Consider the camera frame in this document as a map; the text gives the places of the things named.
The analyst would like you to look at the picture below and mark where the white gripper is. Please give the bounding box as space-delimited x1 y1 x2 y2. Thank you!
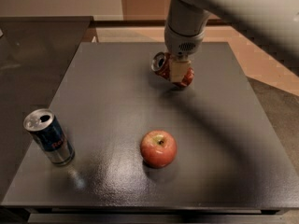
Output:
164 24 205 82

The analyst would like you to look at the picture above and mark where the red coke can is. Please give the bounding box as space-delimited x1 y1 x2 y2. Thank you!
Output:
151 52 194 88

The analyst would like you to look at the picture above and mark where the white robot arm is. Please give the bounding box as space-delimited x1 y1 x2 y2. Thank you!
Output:
164 0 299 73

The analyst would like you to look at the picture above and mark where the blue silver red bull can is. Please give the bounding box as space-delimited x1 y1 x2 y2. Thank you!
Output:
23 108 75 166

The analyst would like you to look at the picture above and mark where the red apple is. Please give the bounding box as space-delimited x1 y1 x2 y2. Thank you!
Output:
140 130 178 168

